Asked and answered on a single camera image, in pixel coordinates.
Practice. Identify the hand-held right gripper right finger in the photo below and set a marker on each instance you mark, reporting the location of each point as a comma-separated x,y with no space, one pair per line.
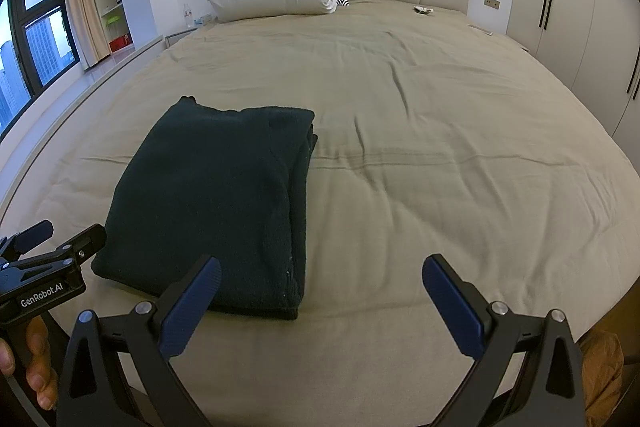
450,307

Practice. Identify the red box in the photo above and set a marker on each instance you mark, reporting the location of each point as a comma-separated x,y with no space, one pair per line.
120,44

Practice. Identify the clear water bottle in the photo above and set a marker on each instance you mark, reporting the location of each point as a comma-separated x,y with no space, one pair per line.
188,18

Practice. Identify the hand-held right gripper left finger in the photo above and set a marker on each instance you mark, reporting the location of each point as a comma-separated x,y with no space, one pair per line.
192,302

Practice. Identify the brown crinkled bag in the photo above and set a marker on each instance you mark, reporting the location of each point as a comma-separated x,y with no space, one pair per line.
602,372

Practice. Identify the bed with beige sheet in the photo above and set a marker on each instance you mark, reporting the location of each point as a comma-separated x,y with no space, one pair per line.
425,132

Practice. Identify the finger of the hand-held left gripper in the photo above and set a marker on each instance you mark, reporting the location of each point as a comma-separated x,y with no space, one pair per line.
35,231
87,242

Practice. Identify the white window ledge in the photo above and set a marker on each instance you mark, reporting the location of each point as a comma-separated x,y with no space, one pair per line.
100,77

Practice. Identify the white wardrobe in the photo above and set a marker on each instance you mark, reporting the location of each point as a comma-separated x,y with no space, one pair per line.
575,7

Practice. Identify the white nightstand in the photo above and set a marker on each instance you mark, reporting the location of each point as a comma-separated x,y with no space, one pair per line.
180,38

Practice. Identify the dark green fleece garment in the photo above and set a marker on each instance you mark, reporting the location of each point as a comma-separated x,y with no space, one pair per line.
210,187

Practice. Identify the green box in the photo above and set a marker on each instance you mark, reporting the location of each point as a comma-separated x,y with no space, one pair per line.
112,20

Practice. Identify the person's left hand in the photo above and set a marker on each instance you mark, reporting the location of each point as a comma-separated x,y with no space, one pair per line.
42,367

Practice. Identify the black framed window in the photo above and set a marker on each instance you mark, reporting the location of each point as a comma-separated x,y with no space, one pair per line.
42,42

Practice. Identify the small light blue object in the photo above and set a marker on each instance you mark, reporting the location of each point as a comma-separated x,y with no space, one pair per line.
202,21

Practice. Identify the small white packet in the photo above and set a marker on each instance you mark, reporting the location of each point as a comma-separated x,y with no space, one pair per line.
423,10

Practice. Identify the brass wall socket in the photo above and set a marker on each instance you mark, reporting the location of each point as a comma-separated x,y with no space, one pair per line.
492,2

